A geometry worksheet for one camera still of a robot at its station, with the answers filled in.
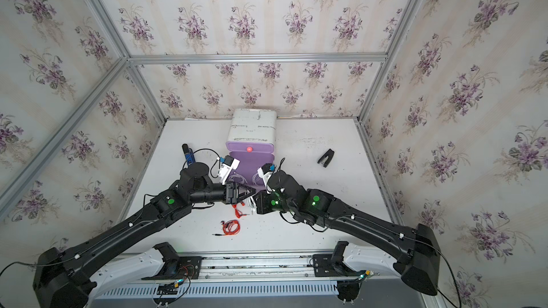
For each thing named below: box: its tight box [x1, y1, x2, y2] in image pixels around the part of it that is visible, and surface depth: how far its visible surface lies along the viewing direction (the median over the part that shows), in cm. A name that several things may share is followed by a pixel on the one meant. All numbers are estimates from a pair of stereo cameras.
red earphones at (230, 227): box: [211, 219, 241, 236], surface depth 84 cm
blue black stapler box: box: [181, 143, 197, 167], surface depth 103 cm
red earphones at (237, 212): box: [231, 201, 250, 219], surface depth 88 cm
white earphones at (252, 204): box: [247, 196, 258, 216], surface depth 67 cm
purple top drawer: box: [226, 141, 275, 154], surface depth 86 cm
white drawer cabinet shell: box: [226, 108, 277, 145], surface depth 90 cm
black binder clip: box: [316, 148, 335, 169], surface depth 103 cm
